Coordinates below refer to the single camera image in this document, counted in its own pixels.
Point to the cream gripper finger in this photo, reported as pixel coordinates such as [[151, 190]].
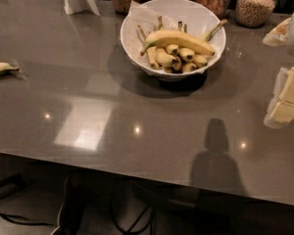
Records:
[[279, 114]]

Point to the large top yellow banana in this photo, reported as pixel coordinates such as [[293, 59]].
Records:
[[164, 37]]

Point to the white ceramic bowl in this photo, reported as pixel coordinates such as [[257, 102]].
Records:
[[172, 39]]

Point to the white paper bowl liner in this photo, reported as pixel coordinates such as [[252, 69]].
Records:
[[198, 19]]

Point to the banana on table left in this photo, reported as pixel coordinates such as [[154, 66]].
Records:
[[6, 68]]

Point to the glass jar of round cereal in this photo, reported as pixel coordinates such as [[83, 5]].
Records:
[[253, 13]]

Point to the bunch of small bananas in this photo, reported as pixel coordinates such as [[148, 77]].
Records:
[[177, 59]]

